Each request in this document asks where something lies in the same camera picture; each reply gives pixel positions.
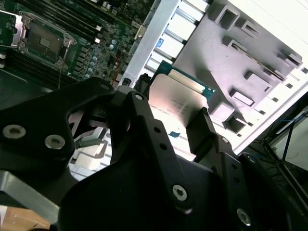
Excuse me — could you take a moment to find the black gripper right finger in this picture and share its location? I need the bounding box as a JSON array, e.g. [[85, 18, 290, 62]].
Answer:
[[186, 106, 304, 231]]

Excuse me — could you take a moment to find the silver CPU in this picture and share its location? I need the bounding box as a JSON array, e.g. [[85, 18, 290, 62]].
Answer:
[[147, 60, 217, 129]]

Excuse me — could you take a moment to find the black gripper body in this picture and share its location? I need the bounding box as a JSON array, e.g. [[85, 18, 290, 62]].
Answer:
[[59, 154, 231, 231]]

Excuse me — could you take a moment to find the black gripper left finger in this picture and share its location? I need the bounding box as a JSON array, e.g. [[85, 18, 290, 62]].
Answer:
[[0, 73, 194, 215]]

